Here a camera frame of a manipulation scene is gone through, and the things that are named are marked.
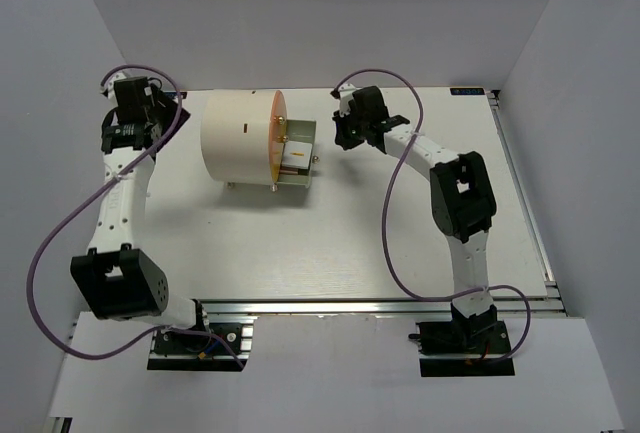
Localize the pale green bottom drawer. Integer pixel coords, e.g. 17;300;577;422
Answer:
276;119;318;189

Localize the white square compact with gold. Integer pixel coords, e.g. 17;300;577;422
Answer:
281;141;313;169

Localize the pink rectangular palette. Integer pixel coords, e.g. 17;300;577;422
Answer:
279;167;308;176

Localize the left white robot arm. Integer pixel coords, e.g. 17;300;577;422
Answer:
70;73;212;352

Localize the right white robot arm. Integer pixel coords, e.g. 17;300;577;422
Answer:
331;84;497;352

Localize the cream round drawer organizer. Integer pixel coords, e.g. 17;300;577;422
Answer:
200;90;287;185

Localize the blue label sticker right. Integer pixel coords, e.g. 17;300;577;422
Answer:
450;87;485;96

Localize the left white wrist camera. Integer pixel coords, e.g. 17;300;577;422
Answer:
100;70;131;103

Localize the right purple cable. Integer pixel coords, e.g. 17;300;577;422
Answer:
334;69;531;365

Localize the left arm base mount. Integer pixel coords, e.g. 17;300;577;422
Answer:
147;316;254;372

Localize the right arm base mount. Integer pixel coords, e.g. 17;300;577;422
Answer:
408;306;515;378

